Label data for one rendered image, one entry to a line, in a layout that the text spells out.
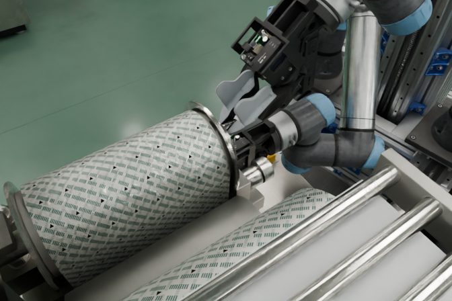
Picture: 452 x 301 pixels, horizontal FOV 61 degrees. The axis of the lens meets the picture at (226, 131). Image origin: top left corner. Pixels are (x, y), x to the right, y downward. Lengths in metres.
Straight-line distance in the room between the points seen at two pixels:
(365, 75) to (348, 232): 0.63
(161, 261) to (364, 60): 0.61
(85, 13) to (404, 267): 3.39
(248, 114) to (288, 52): 0.10
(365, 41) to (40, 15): 3.08
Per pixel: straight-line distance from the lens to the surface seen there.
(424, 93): 1.50
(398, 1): 0.61
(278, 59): 0.51
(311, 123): 0.79
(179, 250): 0.50
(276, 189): 0.96
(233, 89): 0.56
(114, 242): 0.51
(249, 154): 0.70
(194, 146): 0.50
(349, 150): 0.88
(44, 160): 2.38
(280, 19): 0.51
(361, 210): 0.31
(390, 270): 0.29
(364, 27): 0.90
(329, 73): 1.39
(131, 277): 0.50
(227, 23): 3.21
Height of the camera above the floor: 1.68
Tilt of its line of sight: 47 degrees down
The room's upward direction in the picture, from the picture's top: straight up
